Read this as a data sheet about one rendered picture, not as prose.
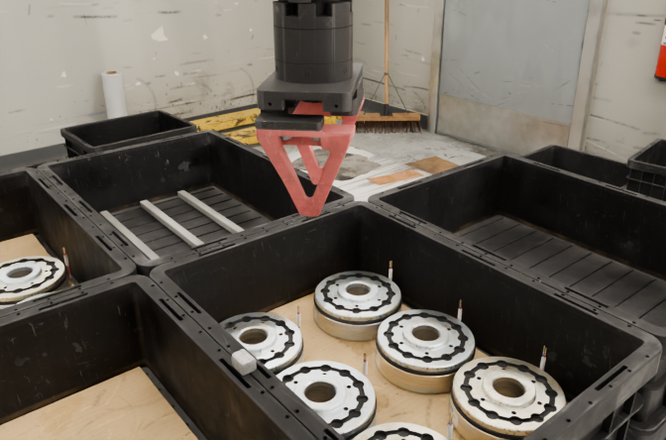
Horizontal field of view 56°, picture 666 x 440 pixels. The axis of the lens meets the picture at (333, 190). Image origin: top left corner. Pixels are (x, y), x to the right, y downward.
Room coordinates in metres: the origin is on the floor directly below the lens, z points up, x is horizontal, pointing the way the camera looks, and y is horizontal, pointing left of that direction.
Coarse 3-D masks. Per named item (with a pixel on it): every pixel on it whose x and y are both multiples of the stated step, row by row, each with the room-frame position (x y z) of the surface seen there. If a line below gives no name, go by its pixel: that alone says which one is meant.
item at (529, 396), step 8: (488, 376) 0.47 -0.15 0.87; (496, 376) 0.47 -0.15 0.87; (504, 376) 0.47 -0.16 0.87; (512, 376) 0.47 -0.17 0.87; (520, 376) 0.47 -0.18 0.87; (488, 384) 0.46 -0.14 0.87; (520, 384) 0.47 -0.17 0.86; (528, 384) 0.46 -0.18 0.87; (488, 392) 0.45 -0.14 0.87; (496, 392) 0.45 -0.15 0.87; (528, 392) 0.45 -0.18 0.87; (496, 400) 0.44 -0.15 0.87; (504, 400) 0.44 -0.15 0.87; (512, 400) 0.44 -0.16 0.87; (520, 400) 0.44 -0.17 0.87; (528, 400) 0.44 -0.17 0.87; (512, 408) 0.43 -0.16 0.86; (520, 408) 0.44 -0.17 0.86
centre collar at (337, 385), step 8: (312, 376) 0.47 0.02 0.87; (320, 376) 0.47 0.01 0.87; (328, 376) 0.47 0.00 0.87; (304, 384) 0.46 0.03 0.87; (312, 384) 0.47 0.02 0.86; (320, 384) 0.47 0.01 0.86; (328, 384) 0.46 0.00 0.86; (336, 384) 0.46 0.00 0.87; (296, 392) 0.45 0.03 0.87; (304, 392) 0.46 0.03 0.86; (336, 392) 0.45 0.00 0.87; (344, 392) 0.45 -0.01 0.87; (304, 400) 0.44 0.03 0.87; (336, 400) 0.44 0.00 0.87; (344, 400) 0.44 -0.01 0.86; (312, 408) 0.43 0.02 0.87; (320, 408) 0.43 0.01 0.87; (328, 408) 0.43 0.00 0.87; (336, 408) 0.43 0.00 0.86
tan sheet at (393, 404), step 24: (288, 312) 0.63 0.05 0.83; (312, 312) 0.63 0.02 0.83; (312, 336) 0.59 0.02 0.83; (312, 360) 0.54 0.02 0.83; (336, 360) 0.54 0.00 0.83; (360, 360) 0.54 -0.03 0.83; (384, 384) 0.51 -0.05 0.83; (384, 408) 0.47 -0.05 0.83; (408, 408) 0.47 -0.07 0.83; (432, 408) 0.47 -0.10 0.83; (456, 432) 0.44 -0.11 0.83
